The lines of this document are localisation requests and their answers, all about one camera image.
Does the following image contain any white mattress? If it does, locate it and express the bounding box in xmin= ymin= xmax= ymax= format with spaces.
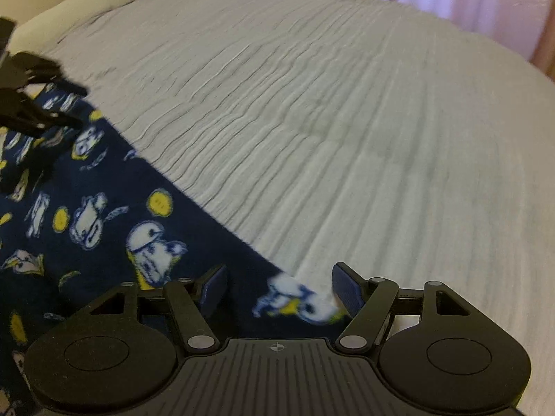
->
xmin=9 ymin=0 xmax=144 ymax=57

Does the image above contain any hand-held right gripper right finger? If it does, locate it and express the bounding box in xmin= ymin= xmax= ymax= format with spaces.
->
xmin=332 ymin=262 xmax=478 ymax=354

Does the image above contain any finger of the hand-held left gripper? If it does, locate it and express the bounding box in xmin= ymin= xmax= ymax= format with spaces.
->
xmin=11 ymin=52 xmax=87 ymax=96
xmin=0 ymin=89 xmax=83 ymax=133

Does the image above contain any navy printed fleece garment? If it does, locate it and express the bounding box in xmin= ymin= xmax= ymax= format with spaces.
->
xmin=0 ymin=82 xmax=348 ymax=416

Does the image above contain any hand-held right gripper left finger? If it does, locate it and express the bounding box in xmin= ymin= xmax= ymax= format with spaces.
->
xmin=80 ymin=264 xmax=228 ymax=354

